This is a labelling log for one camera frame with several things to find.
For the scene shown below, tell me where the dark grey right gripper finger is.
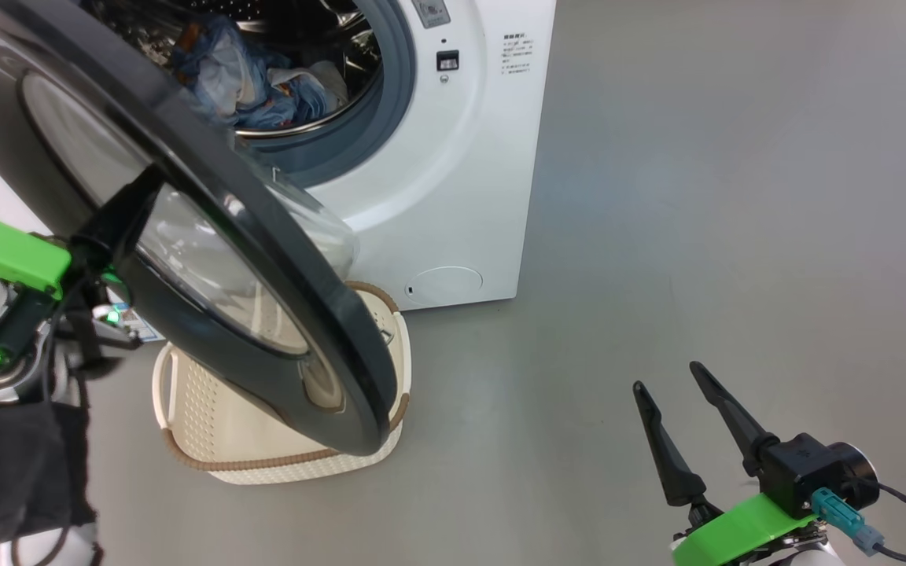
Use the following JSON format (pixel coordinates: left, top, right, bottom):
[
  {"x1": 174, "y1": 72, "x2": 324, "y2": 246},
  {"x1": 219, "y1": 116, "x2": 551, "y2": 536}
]
[
  {"x1": 689, "y1": 361, "x2": 780, "y2": 476},
  {"x1": 632, "y1": 380, "x2": 709, "y2": 508}
]

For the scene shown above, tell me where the blue denim garment orange print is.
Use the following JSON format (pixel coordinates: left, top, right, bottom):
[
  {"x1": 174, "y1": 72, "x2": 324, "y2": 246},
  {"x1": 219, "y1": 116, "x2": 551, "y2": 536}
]
[{"x1": 170, "y1": 12, "x2": 348, "y2": 130}]

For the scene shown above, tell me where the round black washing machine door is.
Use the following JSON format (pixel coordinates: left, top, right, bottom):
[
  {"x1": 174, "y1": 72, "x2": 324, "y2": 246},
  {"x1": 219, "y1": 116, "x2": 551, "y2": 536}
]
[{"x1": 0, "y1": 0, "x2": 399, "y2": 457}]

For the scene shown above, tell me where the blue white QR label sticker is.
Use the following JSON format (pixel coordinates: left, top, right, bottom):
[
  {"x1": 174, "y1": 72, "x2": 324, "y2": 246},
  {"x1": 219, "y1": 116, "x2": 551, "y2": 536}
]
[{"x1": 111, "y1": 303, "x2": 164, "y2": 344}]

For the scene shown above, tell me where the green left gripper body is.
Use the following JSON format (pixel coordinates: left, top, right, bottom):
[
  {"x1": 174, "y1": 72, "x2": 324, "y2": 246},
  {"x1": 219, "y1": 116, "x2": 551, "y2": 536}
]
[{"x1": 0, "y1": 215, "x2": 74, "y2": 300}]

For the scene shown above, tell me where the grey garment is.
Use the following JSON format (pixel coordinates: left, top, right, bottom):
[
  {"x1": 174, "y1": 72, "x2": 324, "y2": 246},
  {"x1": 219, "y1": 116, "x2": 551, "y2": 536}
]
[{"x1": 268, "y1": 63, "x2": 349, "y2": 111}]

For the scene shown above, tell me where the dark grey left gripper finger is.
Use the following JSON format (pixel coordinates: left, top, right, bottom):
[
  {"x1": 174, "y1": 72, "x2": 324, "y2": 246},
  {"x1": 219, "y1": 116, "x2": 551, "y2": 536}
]
[{"x1": 70, "y1": 167, "x2": 164, "y2": 264}]

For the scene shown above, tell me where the grey warning sticker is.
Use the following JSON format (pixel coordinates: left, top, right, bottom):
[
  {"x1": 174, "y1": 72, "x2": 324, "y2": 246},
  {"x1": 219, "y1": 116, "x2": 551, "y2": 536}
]
[{"x1": 412, "y1": 0, "x2": 451, "y2": 30}]

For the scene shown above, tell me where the cream perforated laundry basket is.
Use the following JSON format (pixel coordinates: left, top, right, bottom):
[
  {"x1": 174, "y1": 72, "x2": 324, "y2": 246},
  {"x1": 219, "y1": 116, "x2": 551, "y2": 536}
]
[{"x1": 153, "y1": 281, "x2": 413, "y2": 486}]

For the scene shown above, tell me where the white front-load washing machine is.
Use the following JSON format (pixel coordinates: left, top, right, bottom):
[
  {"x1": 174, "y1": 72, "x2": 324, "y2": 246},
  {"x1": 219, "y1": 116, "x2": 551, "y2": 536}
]
[{"x1": 0, "y1": 0, "x2": 558, "y2": 311}]

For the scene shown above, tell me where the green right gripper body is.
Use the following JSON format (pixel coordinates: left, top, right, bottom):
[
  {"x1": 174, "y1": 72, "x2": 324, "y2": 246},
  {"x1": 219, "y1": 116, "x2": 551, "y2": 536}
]
[{"x1": 669, "y1": 494, "x2": 830, "y2": 566}]

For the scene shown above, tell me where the teal cable connector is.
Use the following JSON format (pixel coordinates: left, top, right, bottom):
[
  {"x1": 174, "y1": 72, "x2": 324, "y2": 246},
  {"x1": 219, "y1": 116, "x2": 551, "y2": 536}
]
[{"x1": 809, "y1": 487, "x2": 886, "y2": 557}]

